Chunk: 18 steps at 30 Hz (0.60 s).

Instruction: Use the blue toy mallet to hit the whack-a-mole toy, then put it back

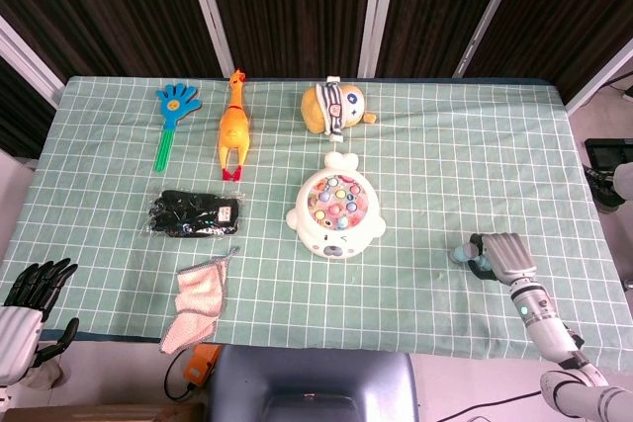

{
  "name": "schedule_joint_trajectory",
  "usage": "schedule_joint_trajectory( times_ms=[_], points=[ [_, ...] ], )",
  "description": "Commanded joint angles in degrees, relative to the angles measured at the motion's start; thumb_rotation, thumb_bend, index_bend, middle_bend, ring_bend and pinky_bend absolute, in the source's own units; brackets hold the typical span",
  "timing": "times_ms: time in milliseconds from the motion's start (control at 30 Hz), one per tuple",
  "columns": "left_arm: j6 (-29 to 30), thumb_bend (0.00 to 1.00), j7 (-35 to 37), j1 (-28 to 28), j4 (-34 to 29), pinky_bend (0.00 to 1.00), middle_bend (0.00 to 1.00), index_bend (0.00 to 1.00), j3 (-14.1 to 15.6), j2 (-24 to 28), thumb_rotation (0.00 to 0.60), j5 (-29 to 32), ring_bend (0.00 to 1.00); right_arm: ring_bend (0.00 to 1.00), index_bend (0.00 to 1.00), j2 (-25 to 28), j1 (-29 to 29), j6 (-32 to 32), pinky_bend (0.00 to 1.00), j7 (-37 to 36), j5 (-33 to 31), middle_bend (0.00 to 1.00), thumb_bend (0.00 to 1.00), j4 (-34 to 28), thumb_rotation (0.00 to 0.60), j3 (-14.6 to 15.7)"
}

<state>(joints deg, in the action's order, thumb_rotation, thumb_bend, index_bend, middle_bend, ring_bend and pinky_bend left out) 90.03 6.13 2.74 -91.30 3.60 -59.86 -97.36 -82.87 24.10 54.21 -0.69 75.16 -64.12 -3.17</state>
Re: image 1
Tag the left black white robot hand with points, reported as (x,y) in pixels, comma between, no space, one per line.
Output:
(17,333)

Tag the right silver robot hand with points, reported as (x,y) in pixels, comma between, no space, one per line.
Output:
(509,256)

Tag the grey round toy mallet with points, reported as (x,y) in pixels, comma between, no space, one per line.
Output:
(460,252)

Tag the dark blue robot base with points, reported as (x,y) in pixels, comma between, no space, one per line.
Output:
(311,382)

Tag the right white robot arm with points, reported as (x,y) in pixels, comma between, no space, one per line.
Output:
(549,328)

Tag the white seal fishing toy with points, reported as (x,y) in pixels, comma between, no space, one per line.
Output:
(334,239)

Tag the beige crumpled bag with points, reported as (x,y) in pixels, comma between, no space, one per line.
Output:
(44,376)

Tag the brown cardboard box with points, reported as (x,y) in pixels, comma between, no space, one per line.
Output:
(99,413)

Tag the green checked tablecloth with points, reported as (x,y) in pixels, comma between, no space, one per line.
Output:
(395,293)

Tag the black monitor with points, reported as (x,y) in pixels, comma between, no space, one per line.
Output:
(605,152)

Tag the pink towel with dark trim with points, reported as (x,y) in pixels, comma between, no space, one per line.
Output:
(198,293)

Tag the orange device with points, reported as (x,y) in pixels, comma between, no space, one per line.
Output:
(203,365)

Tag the black gloves in plastic bag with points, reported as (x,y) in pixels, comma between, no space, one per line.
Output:
(188,214)

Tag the yellow plush toy striped scarf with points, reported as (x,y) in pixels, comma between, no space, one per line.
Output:
(314,108)

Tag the yellow rubber chicken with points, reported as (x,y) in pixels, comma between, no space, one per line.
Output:
(235,130)

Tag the white partition post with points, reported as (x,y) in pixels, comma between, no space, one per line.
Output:
(373,17)
(601,78)
(29,63)
(487,17)
(210,17)

